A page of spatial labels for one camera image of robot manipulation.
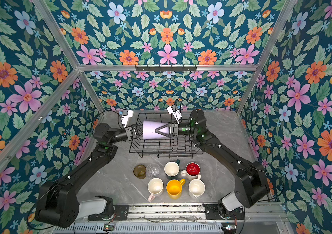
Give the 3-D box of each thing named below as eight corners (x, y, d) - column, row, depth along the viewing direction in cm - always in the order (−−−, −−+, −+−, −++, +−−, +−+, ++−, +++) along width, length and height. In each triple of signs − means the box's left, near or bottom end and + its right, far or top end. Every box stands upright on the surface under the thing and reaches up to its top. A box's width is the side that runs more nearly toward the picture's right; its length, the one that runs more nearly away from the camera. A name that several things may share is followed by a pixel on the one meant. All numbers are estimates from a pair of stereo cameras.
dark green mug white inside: (165, 182, 85) (163, 176, 77) (165, 166, 91) (164, 159, 83) (179, 182, 85) (179, 176, 77) (179, 166, 91) (179, 159, 83)
